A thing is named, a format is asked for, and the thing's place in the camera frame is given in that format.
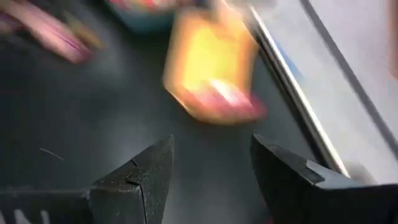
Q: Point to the blue plastic bin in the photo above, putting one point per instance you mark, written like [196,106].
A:
[146,21]

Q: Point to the red Maruchan noodle pack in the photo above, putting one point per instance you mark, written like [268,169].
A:
[53,37]

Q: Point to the black aluminium table frame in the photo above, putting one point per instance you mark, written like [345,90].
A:
[289,90]

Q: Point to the yellow plastic bin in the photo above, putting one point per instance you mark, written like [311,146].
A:
[211,62]

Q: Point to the black table mat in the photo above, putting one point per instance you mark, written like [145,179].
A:
[93,109]

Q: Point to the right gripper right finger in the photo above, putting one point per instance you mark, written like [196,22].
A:
[289,193]

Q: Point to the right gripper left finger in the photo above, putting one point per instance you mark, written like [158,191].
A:
[136,193]

